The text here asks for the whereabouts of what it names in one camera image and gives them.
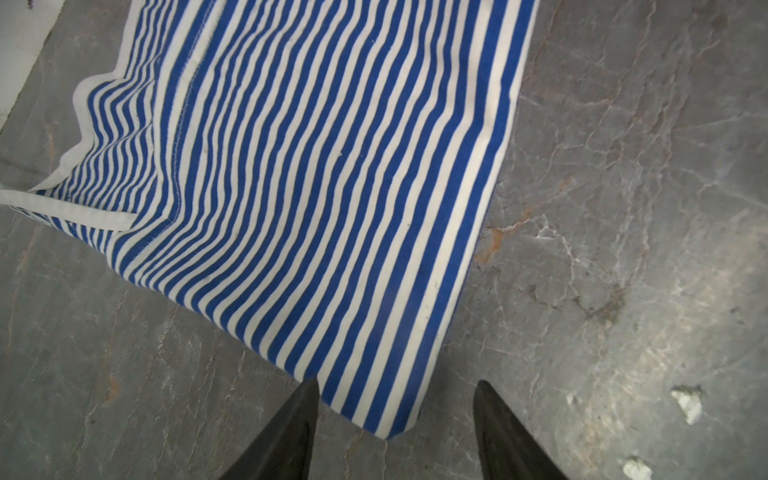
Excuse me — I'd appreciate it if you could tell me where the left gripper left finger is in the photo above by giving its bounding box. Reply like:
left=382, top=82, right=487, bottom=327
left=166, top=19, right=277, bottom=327
left=220, top=378, right=320, bottom=480

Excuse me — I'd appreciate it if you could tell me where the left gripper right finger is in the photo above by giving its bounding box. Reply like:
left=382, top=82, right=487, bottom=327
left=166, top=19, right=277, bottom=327
left=473, top=380, right=567, bottom=480

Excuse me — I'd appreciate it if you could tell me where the blue white striped tank top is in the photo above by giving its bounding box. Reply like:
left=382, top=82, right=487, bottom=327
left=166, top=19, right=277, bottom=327
left=1, top=1, right=538, bottom=439

